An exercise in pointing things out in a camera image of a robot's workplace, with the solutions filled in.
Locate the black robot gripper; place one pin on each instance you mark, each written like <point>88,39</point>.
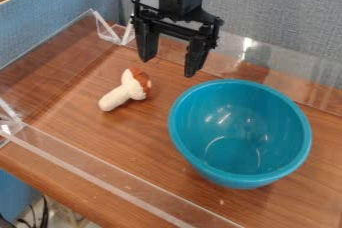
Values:
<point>181,19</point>

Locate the toy mushroom brown cap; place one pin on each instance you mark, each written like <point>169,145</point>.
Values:
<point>134,87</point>

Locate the blue plastic bowl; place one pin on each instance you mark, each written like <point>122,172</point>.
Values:
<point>240,132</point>

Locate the clear acrylic back barrier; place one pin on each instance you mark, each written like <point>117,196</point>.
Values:
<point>307,78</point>

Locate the clear acrylic barrier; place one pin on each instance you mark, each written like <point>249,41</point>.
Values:
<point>307,78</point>
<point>153,199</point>

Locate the clear acrylic front barrier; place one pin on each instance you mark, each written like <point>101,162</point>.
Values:
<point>153,199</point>

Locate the clear acrylic corner bracket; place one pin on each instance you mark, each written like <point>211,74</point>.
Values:
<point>113,33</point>

